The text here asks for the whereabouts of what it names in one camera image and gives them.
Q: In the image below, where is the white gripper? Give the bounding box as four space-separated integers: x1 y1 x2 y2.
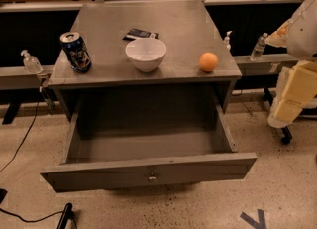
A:
267 60 317 128

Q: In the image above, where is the orange fruit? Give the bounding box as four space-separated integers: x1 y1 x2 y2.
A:
199 53 218 72

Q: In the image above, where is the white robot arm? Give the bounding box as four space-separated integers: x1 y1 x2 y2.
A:
265 0 317 128

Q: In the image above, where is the open grey top drawer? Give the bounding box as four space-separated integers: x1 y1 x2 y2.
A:
41 99 257 192

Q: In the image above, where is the black chair base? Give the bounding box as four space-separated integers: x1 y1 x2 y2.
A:
263 87 317 145

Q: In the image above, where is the clear plastic water bottle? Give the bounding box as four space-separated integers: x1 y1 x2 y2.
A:
250 33 268 61

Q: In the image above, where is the small white pump bottle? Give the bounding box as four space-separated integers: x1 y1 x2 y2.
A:
223 31 232 50

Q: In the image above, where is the grey cabinet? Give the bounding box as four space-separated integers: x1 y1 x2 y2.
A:
49 0 241 118

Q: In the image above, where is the white ceramic bowl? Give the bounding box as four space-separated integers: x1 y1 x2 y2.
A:
125 38 167 72

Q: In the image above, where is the dark snack packet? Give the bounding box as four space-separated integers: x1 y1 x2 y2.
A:
123 28 159 41

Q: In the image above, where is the blue soda can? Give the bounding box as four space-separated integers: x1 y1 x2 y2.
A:
59 32 92 73

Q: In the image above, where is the black stand foot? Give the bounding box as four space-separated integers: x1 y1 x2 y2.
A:
56 203 77 229

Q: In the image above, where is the clear soap dispenser bottle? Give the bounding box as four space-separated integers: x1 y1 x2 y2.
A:
21 50 44 74

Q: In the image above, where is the black floor cable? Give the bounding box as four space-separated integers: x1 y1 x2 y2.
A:
0 102 41 173

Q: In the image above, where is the grey metal bench rail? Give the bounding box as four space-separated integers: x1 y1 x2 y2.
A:
0 65 53 90

